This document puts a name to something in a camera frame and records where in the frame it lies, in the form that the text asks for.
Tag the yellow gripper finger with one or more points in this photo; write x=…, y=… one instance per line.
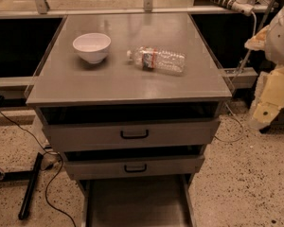
x=257, y=42
x=269, y=98

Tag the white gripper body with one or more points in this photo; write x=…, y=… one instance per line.
x=281, y=40

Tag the clear plastic water bottle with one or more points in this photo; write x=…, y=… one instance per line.
x=159, y=60

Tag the grey middle drawer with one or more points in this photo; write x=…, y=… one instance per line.
x=107, y=164

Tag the grey drawer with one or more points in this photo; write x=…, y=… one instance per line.
x=98, y=127
x=107, y=164
x=159, y=201

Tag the grey drawer cabinet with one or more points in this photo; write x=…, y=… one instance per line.
x=66, y=80

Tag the grey bottom drawer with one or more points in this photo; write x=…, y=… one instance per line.
x=159, y=201

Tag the grey top drawer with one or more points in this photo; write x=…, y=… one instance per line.
x=98, y=127

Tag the white power strip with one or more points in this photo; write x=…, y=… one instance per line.
x=241, y=6

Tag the white ceramic bowl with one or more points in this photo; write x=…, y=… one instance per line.
x=92, y=47

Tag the black metal floor bar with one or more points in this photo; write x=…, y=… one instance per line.
x=31, y=176

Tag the black top drawer handle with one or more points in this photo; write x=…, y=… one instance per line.
x=131, y=135

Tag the black drawer handle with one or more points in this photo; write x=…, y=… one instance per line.
x=135, y=169
x=131, y=135

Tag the black middle drawer handle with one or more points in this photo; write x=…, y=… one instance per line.
x=135, y=169

